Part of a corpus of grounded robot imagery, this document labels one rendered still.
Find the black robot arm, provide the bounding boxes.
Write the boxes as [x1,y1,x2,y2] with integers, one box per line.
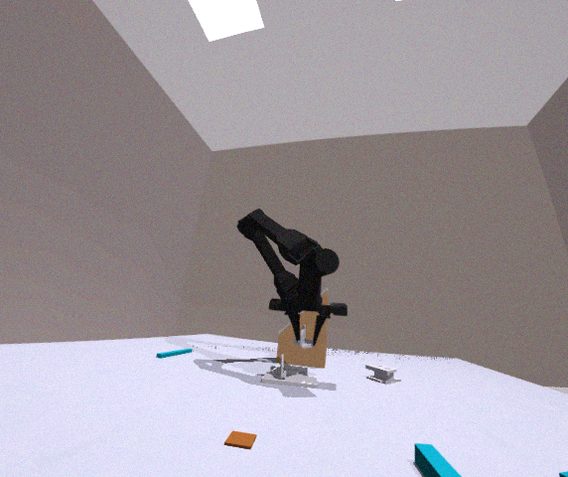
[237,209,340,303]

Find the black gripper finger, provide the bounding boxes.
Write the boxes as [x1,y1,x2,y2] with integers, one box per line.
[313,315,330,346]
[285,312,300,343]

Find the cyan flat bar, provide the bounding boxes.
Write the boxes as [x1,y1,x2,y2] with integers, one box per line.
[156,349,193,359]

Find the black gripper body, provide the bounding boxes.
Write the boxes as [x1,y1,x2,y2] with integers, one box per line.
[269,277,348,316]

